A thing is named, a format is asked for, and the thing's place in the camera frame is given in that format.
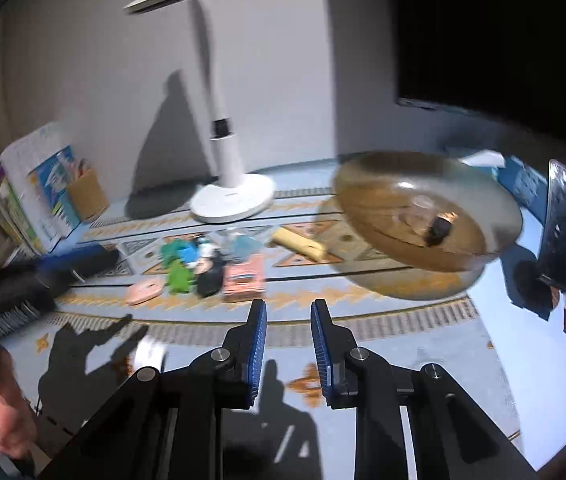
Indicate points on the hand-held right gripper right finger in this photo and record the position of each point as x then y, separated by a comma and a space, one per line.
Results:
320, 350

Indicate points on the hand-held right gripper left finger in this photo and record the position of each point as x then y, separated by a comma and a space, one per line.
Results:
259, 350

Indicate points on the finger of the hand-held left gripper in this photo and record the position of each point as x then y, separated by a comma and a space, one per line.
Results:
83, 266

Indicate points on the green toy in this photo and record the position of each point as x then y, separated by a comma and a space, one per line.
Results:
180, 277

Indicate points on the blue oblong object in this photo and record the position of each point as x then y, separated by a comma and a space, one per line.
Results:
248, 249

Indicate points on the brown transparent bowl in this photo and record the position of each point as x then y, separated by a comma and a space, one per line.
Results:
403, 220

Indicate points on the small black orange object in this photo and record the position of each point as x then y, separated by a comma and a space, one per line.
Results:
440, 229

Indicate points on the person's left hand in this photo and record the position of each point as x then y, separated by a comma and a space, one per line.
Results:
5, 410

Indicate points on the pink oval object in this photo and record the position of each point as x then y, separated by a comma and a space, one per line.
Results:
144, 292

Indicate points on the brown cardboard box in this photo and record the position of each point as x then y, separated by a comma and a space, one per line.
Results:
88, 195

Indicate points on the pink rectangular box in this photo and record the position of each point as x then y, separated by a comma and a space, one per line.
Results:
244, 280

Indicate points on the patterned table mat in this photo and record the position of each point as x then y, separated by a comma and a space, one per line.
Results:
388, 320

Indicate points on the black flat object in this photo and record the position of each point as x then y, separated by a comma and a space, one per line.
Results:
210, 282

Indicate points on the white colourful printed box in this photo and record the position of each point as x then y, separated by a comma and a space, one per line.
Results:
43, 180

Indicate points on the teal toy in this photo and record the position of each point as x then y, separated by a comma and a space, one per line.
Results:
178, 250

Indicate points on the green purple book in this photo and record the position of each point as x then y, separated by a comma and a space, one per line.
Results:
5, 200

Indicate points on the yellow oblong object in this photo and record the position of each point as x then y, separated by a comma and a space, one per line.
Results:
300, 245

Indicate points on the small white object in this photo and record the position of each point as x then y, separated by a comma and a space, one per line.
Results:
149, 356

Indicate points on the clear plastic bag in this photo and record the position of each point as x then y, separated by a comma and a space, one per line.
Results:
258, 235

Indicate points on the blue tissue box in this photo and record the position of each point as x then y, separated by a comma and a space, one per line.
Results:
528, 180

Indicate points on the black glossy phone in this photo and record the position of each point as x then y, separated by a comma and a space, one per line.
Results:
563, 220

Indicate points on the dark monitor screen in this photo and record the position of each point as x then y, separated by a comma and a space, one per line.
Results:
488, 35

